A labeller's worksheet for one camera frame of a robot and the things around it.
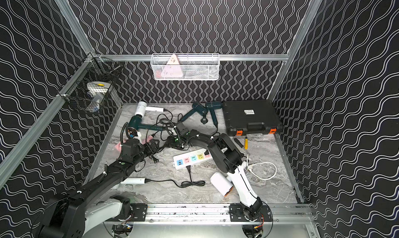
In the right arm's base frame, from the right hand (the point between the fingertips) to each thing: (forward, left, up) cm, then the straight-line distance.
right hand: (167, 146), depth 96 cm
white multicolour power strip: (-9, -15, +1) cm, 17 cm away
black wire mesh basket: (+14, +36, +34) cm, 52 cm away
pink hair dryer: (-2, +28, +3) cm, 29 cm away
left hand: (-3, +5, +11) cm, 13 cm away
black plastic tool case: (+21, -54, +4) cm, 58 cm away
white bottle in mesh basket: (+9, +36, +27) cm, 45 cm away
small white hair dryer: (+28, +22, +6) cm, 36 cm away
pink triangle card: (+32, -4, +34) cm, 47 cm away
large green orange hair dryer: (+19, +25, +1) cm, 31 cm away
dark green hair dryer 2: (+32, -28, +4) cm, 43 cm away
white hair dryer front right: (-23, -32, +2) cm, 39 cm away
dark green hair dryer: (+29, -20, +2) cm, 36 cm away
